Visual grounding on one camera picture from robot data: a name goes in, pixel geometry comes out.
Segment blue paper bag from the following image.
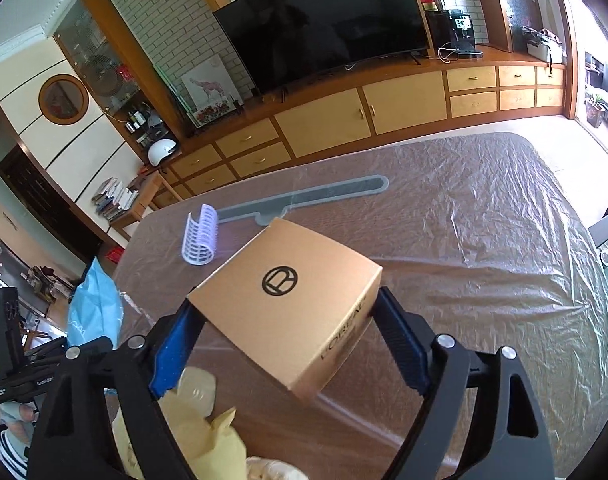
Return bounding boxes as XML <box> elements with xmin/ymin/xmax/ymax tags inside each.
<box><xmin>66</xmin><ymin>258</ymin><xmax>124</xmax><ymax>348</ymax></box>

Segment yellow paper bag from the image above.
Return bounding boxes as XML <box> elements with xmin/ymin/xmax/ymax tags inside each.
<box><xmin>110</xmin><ymin>365</ymin><xmax>315</xmax><ymax>480</ymax></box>

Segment gold cardboard box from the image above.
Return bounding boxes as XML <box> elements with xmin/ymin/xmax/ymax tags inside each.
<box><xmin>188</xmin><ymin>219</ymin><xmax>383</xmax><ymax>401</ymax></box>

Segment person's left hand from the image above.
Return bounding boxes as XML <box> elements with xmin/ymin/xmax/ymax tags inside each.
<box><xmin>0</xmin><ymin>402</ymin><xmax>39</xmax><ymax>445</ymax></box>

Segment red plastic basket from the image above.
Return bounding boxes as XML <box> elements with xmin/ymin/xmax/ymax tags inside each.
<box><xmin>105</xmin><ymin>246</ymin><xmax>125</xmax><ymax>264</ymax></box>

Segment stack of books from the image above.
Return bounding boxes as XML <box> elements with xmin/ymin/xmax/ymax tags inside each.
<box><xmin>91</xmin><ymin>177</ymin><xmax>139</xmax><ymax>222</ymax></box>

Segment small wooden side table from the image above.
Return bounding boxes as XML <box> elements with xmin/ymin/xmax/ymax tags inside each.
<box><xmin>110</xmin><ymin>171</ymin><xmax>183</xmax><ymax>240</ymax></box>

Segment white helmet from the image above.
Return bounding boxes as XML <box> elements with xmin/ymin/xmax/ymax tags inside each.
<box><xmin>147</xmin><ymin>139</ymin><xmax>177</xmax><ymax>167</ymax></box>

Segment long wooden cabinet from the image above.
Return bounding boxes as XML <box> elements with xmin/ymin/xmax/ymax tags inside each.
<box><xmin>153</xmin><ymin>48</ymin><xmax>574</xmax><ymax>208</ymax></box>

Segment framed animal picture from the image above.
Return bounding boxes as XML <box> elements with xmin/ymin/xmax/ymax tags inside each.
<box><xmin>181</xmin><ymin>54</ymin><xmax>243</xmax><ymax>127</ymax></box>

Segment black coffee machine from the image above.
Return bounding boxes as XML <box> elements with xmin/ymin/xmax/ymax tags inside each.
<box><xmin>425</xmin><ymin>9</ymin><xmax>483</xmax><ymax>63</ymax></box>

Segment glass display cabinet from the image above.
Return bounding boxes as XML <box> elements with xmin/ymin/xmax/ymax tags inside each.
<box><xmin>54</xmin><ymin>0</ymin><xmax>191</xmax><ymax>160</ymax></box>

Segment black flat television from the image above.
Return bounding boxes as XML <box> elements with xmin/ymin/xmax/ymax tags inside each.
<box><xmin>214</xmin><ymin>0</ymin><xmax>429</xmax><ymax>94</ymax></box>

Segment round wooden wall frame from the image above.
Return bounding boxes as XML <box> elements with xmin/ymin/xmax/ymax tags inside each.
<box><xmin>38</xmin><ymin>74</ymin><xmax>89</xmax><ymax>126</ymax></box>

